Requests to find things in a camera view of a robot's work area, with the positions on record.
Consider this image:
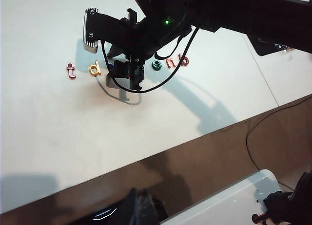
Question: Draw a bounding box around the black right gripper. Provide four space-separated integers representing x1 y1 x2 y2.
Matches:
101 7 159 103

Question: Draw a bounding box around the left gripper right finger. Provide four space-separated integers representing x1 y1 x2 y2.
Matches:
141 188 158 225

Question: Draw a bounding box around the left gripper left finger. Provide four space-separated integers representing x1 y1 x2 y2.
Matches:
128 187 143 225

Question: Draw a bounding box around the yellow letter d magnet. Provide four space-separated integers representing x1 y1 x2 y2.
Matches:
88 60 102 77

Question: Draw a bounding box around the orange letter n magnet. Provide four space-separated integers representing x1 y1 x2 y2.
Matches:
165 57 179 70

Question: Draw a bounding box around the dark red letter t magnet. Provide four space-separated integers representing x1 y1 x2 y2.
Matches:
66 63 77 80

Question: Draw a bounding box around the dark red letter b magnet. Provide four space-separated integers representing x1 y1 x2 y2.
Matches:
177 53 190 67

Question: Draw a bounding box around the black glossy device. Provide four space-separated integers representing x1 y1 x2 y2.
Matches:
92 197 169 225

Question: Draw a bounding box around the black flat pad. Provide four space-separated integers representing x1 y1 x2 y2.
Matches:
246 32 312 57

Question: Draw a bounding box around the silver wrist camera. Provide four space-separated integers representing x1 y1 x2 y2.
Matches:
82 7 108 53

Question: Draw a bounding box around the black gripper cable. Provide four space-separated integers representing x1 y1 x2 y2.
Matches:
100 27 199 93

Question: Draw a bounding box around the thin black floor cable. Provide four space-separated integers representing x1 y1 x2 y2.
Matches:
245 94 312 192

